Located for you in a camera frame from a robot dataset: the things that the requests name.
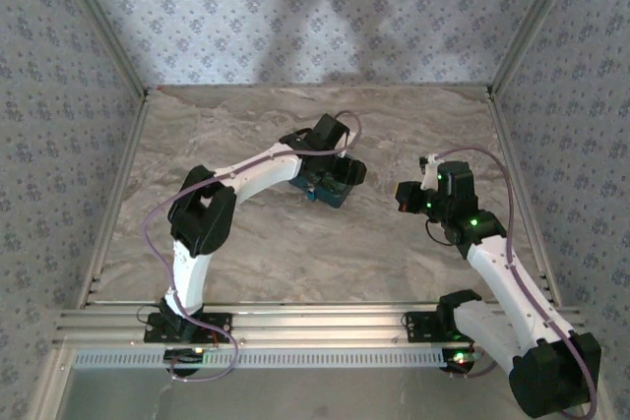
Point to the blue starry night painted box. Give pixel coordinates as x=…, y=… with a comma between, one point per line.
x=329, y=196

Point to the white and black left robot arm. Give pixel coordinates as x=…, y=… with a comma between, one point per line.
x=189, y=282

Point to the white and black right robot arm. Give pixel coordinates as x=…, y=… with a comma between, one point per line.
x=497, y=275

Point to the right controller board with LED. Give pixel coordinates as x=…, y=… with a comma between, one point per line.
x=460, y=358

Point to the controller board with led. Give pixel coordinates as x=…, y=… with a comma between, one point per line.
x=460, y=358
x=184, y=356

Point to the grey metal shelf plate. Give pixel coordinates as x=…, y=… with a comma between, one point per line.
x=295, y=395

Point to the left controller board with LED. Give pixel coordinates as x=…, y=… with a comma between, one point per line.
x=184, y=356

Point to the aluminium table edge rail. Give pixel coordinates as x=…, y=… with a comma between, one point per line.
x=522, y=194
x=115, y=203

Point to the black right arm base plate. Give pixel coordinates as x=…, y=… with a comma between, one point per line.
x=418, y=326

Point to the long aluminium mounting rail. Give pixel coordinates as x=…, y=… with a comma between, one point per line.
x=315, y=324

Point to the aluminium frame post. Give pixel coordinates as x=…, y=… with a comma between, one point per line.
x=534, y=21
x=101, y=26

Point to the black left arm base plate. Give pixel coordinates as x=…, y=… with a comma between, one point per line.
x=216, y=326

